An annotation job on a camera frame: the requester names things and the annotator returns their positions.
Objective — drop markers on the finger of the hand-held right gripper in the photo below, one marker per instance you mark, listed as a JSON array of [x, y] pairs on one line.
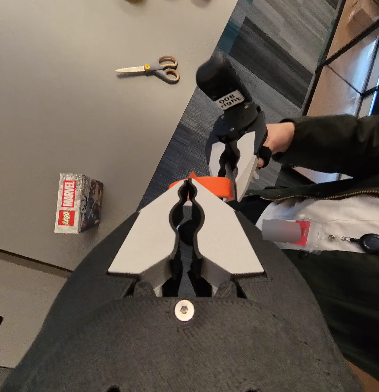
[[214, 159], [247, 159]]

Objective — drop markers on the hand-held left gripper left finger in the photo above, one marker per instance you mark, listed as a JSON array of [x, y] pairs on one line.
[[143, 245]]

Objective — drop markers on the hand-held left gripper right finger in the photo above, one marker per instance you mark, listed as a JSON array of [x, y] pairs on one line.
[[232, 245]]

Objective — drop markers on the orange tape roll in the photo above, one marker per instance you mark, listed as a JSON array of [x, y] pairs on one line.
[[220, 186]]

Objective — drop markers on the small superhero toy box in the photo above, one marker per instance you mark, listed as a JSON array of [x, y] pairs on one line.
[[67, 202]]

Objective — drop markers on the person's right forearm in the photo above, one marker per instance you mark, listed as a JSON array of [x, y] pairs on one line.
[[330, 144]]

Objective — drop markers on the person's right hand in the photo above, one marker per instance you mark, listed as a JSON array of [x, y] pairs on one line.
[[278, 137]]

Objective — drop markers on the person's dark trousers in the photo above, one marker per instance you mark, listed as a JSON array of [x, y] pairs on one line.
[[188, 232]]

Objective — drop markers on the black badge reel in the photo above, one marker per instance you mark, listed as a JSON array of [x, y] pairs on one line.
[[371, 243]]

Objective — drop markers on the black metal rack frame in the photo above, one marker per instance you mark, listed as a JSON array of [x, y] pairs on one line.
[[315, 79]]

